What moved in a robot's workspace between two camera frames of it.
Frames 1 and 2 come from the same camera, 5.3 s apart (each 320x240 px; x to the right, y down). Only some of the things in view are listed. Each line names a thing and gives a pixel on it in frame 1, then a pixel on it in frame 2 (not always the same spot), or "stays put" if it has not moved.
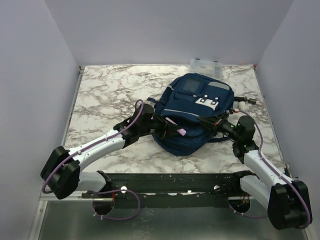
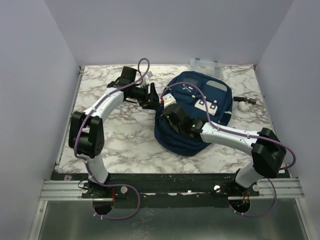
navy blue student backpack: x=184 y=100 stays put
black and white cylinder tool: x=245 y=99 stays put
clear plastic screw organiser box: x=209 y=68 stays put
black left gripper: x=163 y=133 -> x=151 y=101
